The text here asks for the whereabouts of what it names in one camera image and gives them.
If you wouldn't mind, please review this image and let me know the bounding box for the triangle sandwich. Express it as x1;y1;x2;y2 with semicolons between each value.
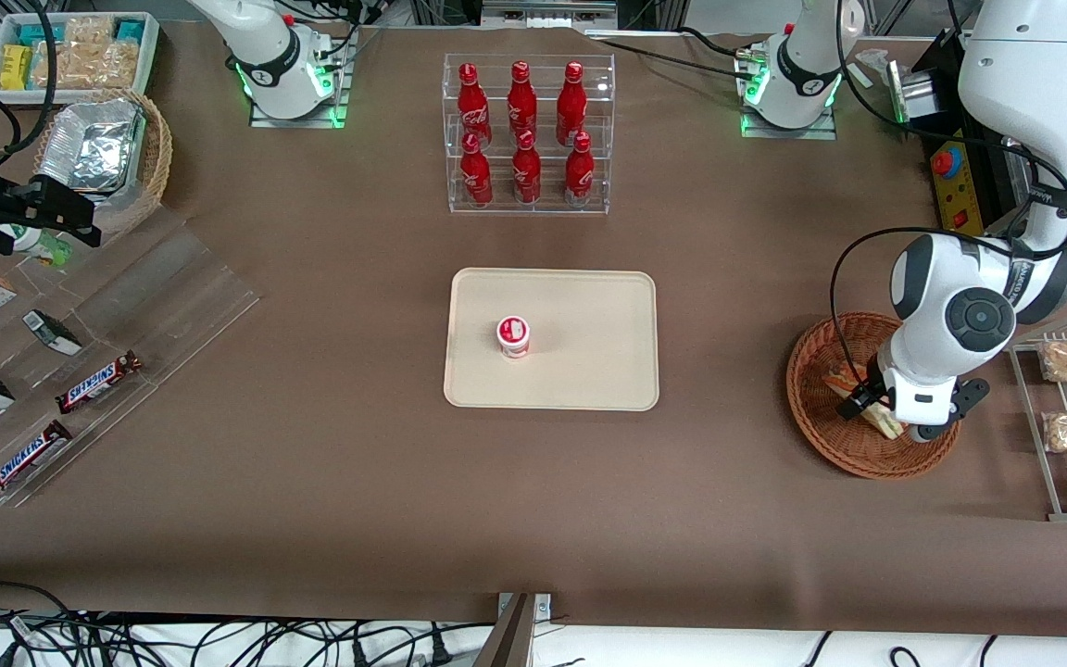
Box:
821;366;907;442

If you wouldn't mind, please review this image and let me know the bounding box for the round flat wicker basket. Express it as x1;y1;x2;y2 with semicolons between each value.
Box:
786;311;963;481

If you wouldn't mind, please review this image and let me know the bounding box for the deep wicker basket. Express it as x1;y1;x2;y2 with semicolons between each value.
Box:
31;88;173;236

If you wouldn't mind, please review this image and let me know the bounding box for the cream plastic tray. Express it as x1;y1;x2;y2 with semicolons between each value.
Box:
443;268;660;412

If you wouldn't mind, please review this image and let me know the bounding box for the green white plastic bottle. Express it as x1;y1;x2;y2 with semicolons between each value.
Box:
0;225;73;268

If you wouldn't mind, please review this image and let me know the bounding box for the aluminium foil container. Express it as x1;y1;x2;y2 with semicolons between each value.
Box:
37;99;147;194

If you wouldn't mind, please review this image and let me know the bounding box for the yellow snack packet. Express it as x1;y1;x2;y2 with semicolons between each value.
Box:
0;44;33;92

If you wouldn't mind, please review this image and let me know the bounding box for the clear acrylic tiered stand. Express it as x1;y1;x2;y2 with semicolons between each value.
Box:
0;206;262;509

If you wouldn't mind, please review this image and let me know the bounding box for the clear cracker bag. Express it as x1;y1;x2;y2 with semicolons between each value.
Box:
31;39;142;91
63;16;118;44

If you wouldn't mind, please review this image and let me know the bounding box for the white plastic snack bin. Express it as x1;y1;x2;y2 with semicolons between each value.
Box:
0;11;161;105

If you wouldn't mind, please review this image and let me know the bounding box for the Snickers chocolate bar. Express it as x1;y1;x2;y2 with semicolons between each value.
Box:
0;420;74;501
55;350;144;415

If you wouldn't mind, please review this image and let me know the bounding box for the black food warmer appliance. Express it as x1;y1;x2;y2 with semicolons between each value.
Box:
885;28;1067;281

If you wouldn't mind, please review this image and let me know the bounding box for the red white yogurt cup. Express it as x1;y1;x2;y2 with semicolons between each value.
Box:
496;316;533;359

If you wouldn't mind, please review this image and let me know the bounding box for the red cola bottle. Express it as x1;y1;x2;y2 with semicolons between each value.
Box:
564;132;596;208
556;62;588;145
457;63;493;147
459;132;495;208
511;130;543;206
507;61;539;140

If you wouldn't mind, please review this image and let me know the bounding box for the clear acrylic bottle rack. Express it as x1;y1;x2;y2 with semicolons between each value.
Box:
443;53;616;216

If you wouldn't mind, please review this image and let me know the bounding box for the brown table cover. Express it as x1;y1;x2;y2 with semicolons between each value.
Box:
0;20;1067;640

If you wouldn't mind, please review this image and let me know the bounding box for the grey metal wire rack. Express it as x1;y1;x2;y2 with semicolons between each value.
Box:
1000;309;1067;523

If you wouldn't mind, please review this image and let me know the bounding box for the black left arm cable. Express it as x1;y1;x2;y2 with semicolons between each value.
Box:
830;139;1067;395

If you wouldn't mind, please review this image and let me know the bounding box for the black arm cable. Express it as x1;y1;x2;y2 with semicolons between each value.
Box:
0;0;60;170
830;139;1067;395

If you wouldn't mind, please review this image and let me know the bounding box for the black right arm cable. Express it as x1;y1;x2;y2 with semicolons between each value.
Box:
0;0;60;170

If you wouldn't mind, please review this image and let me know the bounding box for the black base power cable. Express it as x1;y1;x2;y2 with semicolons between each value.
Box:
584;28;771;86

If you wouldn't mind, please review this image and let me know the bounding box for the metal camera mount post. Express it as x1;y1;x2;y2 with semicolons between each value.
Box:
476;592;554;667

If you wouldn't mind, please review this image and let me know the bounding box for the aluminium frame profile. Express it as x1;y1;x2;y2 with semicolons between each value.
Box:
408;0;684;31

